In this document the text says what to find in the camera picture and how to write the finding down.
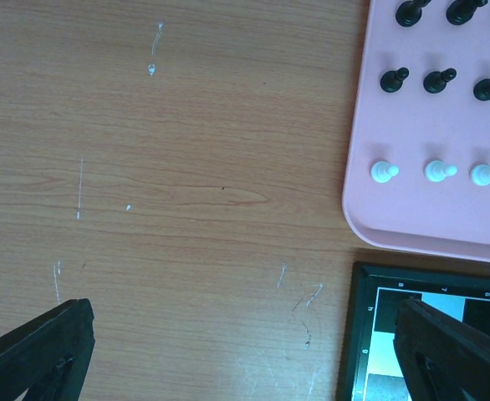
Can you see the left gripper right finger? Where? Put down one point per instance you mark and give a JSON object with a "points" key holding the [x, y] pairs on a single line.
{"points": [[440, 357]]}

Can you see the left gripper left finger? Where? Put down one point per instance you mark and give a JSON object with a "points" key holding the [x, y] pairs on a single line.
{"points": [[48, 357]]}

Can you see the black white chessboard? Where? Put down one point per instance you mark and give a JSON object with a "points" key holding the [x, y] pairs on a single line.
{"points": [[369, 367]]}

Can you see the white pawn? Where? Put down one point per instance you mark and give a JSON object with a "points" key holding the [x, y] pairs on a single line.
{"points": [[438, 171], [480, 175], [383, 171]]}

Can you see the pink plastic tray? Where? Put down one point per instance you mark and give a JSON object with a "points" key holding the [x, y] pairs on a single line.
{"points": [[410, 128]]}

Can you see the black knight left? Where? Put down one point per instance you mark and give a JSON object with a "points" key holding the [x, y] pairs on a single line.
{"points": [[462, 11]]}

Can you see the black rook far left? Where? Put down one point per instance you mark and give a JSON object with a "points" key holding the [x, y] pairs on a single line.
{"points": [[409, 12]]}

